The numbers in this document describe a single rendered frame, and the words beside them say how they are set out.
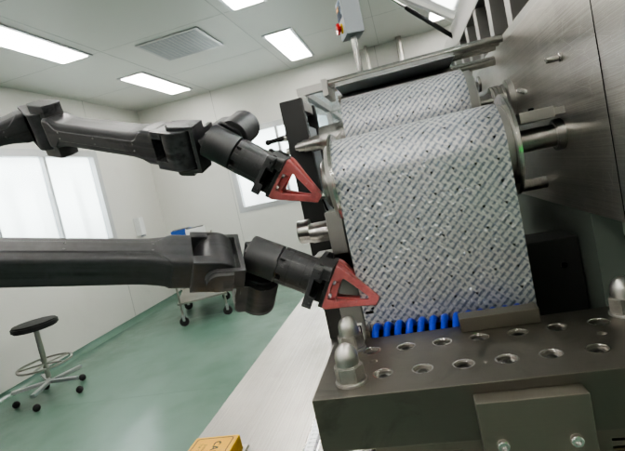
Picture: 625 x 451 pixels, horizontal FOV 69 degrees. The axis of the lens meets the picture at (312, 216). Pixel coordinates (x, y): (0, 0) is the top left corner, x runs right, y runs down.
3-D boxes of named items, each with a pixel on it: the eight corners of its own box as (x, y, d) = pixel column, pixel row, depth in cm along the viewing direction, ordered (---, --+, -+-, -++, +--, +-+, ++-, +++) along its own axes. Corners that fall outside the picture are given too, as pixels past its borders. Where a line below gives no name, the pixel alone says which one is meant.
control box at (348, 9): (336, 44, 125) (328, 6, 124) (359, 39, 125) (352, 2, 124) (340, 34, 118) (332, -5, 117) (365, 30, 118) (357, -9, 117)
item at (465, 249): (368, 334, 68) (342, 212, 66) (537, 311, 62) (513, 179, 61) (367, 335, 67) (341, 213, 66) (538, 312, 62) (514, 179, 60)
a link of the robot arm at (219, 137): (191, 157, 73) (199, 127, 70) (209, 141, 79) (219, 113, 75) (229, 178, 73) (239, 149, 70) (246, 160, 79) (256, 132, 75)
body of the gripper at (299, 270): (312, 311, 63) (263, 293, 64) (325, 291, 73) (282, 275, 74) (326, 269, 62) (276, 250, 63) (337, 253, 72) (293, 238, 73)
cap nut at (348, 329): (340, 345, 63) (334, 313, 63) (366, 341, 62) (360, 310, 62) (337, 355, 59) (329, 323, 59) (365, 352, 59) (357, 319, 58)
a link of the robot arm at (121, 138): (39, 157, 96) (17, 105, 90) (64, 146, 100) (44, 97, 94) (189, 185, 75) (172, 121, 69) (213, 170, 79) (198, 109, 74)
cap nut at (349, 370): (338, 376, 54) (330, 338, 53) (368, 372, 53) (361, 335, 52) (333, 391, 50) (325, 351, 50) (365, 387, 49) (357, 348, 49)
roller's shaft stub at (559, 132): (510, 159, 68) (504, 130, 68) (560, 149, 67) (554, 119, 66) (516, 159, 64) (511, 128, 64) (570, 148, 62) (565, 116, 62)
